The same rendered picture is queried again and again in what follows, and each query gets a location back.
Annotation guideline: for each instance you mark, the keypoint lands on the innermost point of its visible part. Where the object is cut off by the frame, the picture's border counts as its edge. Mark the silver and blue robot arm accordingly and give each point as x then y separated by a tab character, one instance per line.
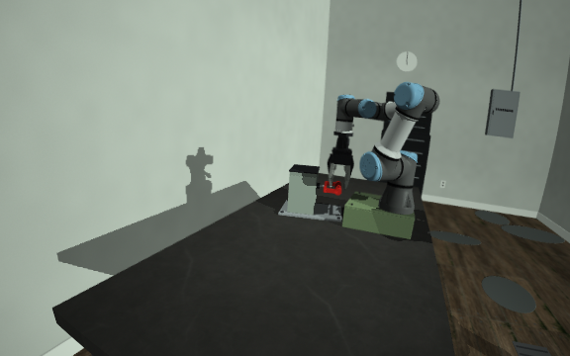
380	164

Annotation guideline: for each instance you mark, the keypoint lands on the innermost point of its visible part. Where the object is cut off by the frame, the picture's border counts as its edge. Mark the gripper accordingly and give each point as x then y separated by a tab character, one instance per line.
341	157

